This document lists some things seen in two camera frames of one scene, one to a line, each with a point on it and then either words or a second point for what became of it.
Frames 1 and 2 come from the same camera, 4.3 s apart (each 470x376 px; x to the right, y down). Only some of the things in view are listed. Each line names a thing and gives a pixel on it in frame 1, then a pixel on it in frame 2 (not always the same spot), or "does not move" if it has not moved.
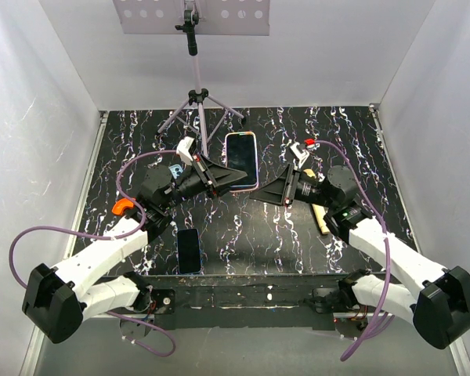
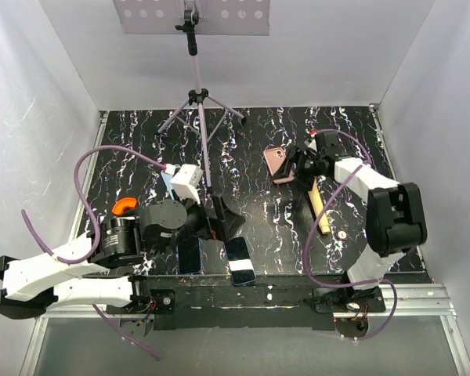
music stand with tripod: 195,18 does not move
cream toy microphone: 319,209 does not move
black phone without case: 189,251 does not move
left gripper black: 215,178 -> 225,220
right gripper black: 274,191 -> 296,155
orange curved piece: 120,205 does not move
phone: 241,154 -> 274,156
